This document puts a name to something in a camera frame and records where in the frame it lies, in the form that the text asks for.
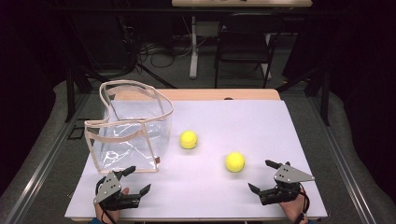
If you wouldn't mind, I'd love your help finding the clear plastic bag beige trim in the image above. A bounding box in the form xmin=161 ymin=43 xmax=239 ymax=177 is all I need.
xmin=84 ymin=79 xmax=175 ymax=175

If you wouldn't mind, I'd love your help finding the black metal stand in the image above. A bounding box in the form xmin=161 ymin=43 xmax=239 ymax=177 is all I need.
xmin=276 ymin=66 xmax=332 ymax=127
xmin=64 ymin=65 xmax=94 ymax=123

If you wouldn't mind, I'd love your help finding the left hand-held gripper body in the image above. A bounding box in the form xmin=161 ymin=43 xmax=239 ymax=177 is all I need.
xmin=92 ymin=171 xmax=141 ymax=213

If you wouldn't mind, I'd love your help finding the black folding chair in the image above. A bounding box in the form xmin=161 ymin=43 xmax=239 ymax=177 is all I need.
xmin=214 ymin=12 xmax=285 ymax=90

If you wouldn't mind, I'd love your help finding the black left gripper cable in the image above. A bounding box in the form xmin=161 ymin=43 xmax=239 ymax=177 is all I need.
xmin=98 ymin=203 xmax=117 ymax=224

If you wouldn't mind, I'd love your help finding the person's right hand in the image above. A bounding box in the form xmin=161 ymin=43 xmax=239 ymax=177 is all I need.
xmin=278 ymin=193 xmax=309 ymax=224

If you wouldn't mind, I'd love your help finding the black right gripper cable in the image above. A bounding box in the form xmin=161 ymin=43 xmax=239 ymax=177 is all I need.
xmin=293 ymin=182 xmax=311 ymax=224

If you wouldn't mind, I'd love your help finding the bundle of floor cables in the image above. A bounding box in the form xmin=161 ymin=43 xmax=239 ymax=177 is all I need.
xmin=136 ymin=32 xmax=194 ymax=69

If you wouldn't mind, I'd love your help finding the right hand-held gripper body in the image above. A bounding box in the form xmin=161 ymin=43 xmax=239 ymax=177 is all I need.
xmin=258 ymin=161 xmax=316 ymax=206

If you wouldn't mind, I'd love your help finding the person's left hand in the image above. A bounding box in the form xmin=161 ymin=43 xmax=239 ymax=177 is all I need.
xmin=94 ymin=187 xmax=130 ymax=224

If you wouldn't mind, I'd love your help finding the white desk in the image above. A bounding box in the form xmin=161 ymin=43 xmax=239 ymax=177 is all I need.
xmin=171 ymin=0 xmax=314 ymax=79

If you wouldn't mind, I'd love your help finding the small black square frame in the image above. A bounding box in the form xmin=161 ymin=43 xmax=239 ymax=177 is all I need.
xmin=67 ymin=124 xmax=86 ymax=141

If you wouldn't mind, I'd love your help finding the silver metal rail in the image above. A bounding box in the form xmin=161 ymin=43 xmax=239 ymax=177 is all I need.
xmin=0 ymin=92 xmax=92 ymax=224
xmin=306 ymin=95 xmax=378 ymax=224

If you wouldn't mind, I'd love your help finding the yellow tennis ball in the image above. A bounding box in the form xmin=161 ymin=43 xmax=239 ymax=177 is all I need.
xmin=225 ymin=151 xmax=247 ymax=174
xmin=178 ymin=130 xmax=199 ymax=150

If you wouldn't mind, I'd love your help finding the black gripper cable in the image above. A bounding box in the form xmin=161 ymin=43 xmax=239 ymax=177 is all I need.
xmin=293 ymin=182 xmax=311 ymax=224
xmin=98 ymin=203 xmax=117 ymax=224

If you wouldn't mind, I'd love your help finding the wooden table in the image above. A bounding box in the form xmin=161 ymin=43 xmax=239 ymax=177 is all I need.
xmin=71 ymin=88 xmax=322 ymax=223

